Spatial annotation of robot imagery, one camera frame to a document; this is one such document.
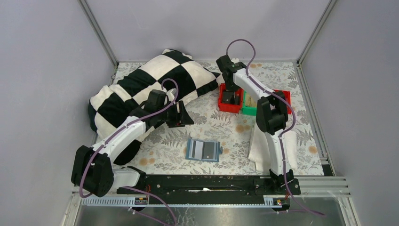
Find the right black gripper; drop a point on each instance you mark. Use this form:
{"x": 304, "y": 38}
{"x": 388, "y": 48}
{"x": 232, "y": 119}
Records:
{"x": 231, "y": 88}

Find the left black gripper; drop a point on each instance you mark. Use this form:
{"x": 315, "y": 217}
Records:
{"x": 184, "y": 117}

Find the blue card holder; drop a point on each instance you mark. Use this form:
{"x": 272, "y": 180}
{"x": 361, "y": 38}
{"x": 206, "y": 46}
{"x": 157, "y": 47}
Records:
{"x": 194, "y": 149}

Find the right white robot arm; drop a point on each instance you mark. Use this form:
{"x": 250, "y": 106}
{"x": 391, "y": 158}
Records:
{"x": 271, "y": 118}

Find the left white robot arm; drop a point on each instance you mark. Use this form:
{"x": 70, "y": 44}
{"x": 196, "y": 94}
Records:
{"x": 93, "y": 169}

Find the black cards in bin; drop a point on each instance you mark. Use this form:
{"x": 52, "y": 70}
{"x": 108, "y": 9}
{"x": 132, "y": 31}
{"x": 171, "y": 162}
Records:
{"x": 230, "y": 97}

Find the gold cards in bin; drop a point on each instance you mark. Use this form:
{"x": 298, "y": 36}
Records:
{"x": 249, "y": 101}

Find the left red plastic bin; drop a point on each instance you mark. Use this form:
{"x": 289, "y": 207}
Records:
{"x": 227, "y": 107}

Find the red plastic bin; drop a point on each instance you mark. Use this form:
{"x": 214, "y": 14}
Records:
{"x": 287, "y": 97}
{"x": 227, "y": 107}

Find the green plastic bin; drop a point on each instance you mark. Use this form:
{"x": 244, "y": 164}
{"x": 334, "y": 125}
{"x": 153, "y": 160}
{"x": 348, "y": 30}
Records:
{"x": 247, "y": 110}

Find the black white checkered pillow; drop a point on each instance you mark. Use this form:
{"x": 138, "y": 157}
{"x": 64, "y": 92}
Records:
{"x": 172, "y": 72}

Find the floral table cloth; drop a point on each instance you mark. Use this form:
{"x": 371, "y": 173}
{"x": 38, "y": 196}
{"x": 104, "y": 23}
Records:
{"x": 163, "y": 150}

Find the right red plastic bin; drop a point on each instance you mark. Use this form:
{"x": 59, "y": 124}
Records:
{"x": 287, "y": 97}

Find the white folded towel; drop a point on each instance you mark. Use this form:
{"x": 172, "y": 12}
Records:
{"x": 260, "y": 155}

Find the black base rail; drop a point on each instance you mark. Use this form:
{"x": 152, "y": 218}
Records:
{"x": 194, "y": 188}

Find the grey slotted cable duct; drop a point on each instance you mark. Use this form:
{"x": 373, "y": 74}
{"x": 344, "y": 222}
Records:
{"x": 142, "y": 201}

